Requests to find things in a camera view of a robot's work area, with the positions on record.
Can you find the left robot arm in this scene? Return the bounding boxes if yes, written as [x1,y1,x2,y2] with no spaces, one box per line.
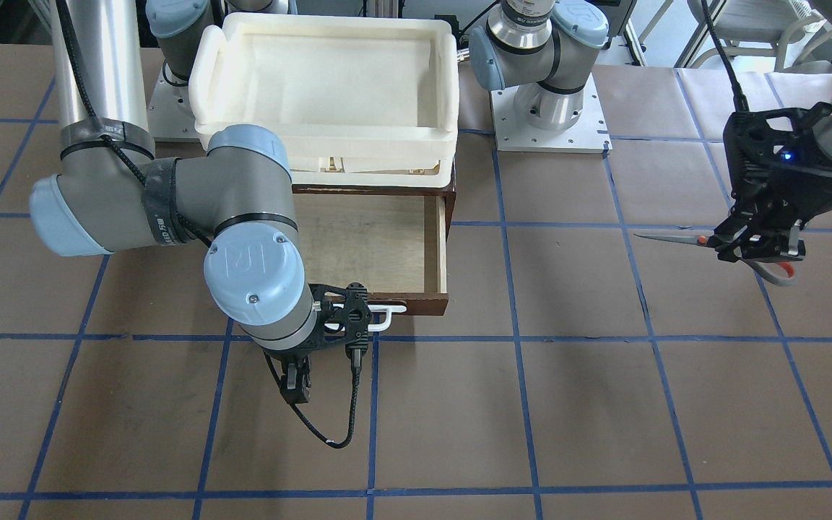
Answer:
[467,1,832,269]

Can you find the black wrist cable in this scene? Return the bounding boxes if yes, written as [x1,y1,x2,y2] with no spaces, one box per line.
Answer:
[261,350,363,450]
[698,0,753,116]

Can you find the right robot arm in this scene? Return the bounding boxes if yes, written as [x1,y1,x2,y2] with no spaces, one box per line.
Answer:
[29,1,372,405]

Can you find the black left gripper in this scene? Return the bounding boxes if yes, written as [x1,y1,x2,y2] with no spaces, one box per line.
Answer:
[716,105,832,262]

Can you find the white plastic tray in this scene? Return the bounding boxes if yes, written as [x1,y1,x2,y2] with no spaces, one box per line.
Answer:
[188,12,459,188]

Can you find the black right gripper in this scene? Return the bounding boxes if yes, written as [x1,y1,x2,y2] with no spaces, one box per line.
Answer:
[246,303,369,405]

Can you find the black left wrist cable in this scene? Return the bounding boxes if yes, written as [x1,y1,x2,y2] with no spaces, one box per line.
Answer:
[698,0,753,116]

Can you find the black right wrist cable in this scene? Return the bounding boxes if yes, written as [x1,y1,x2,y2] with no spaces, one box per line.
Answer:
[261,350,363,450]

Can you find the orange grey scissors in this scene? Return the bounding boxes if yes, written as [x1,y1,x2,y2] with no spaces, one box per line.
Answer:
[635,233,798,287]

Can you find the brown wooden cabinet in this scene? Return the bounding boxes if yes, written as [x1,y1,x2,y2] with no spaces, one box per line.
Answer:
[290,157,454,196]

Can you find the brown wooden drawer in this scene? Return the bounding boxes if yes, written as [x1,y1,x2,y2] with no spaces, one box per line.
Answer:
[294,192,449,316]

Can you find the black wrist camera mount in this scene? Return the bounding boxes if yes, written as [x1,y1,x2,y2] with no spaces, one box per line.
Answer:
[309,282,373,352]

